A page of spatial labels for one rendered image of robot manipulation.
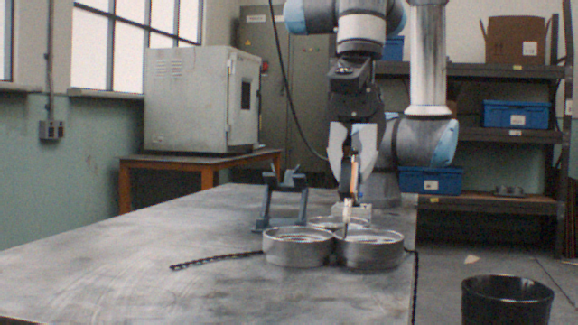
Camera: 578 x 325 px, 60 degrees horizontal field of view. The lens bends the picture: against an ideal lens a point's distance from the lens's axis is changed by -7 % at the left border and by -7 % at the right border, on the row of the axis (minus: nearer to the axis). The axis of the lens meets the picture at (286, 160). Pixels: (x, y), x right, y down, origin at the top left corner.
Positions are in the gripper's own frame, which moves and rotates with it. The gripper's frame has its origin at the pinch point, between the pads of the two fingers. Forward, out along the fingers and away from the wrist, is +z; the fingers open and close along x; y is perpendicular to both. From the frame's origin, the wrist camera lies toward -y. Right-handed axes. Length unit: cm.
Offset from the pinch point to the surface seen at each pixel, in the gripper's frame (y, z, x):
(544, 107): 347, -74, -98
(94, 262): -15.3, 15.4, 32.9
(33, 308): -33.5, 17.9, 27.6
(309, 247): -6.7, 10.7, 4.0
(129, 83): 212, -57, 178
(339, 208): 20.6, 5.6, 4.8
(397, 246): -2.4, 9.9, -8.0
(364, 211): 20.7, 6.0, 0.0
